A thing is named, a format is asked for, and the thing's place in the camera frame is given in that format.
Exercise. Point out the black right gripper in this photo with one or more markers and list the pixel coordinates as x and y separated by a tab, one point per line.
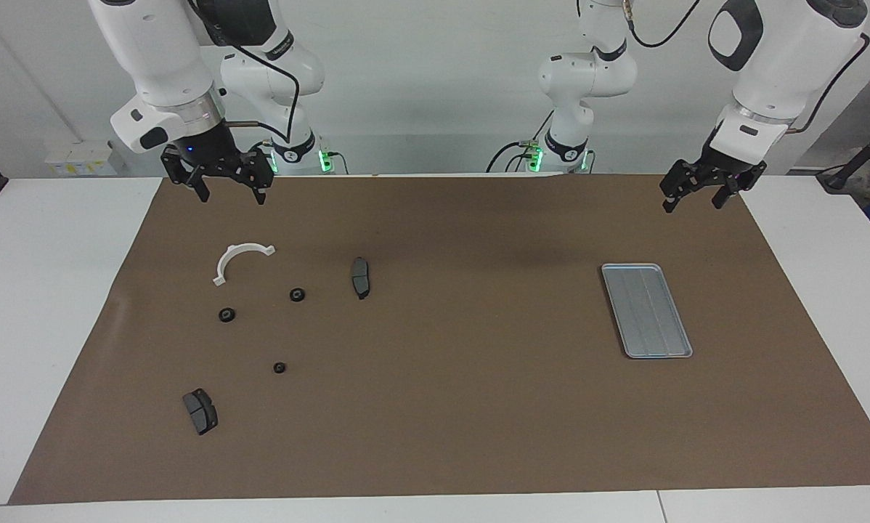
206	149

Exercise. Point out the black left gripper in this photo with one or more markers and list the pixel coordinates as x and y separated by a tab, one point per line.
733	168

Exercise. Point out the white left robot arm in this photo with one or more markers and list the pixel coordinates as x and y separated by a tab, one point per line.
776	58

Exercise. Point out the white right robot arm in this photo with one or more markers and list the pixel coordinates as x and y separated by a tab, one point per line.
159	58

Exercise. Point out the silver metal tray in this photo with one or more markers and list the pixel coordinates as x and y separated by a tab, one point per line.
645	311

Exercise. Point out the black pole stand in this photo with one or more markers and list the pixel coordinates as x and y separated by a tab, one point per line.
838	178

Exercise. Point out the white cardboard box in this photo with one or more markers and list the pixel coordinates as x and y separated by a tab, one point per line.
79	158

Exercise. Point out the long grey brake pad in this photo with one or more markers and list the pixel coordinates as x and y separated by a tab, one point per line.
360	277

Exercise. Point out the short grey brake pad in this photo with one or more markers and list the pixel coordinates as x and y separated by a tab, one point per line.
201	412

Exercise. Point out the brown table mat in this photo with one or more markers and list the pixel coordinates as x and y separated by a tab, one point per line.
442	399

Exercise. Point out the white curved plastic bracket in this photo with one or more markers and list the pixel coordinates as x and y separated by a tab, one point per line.
224	263

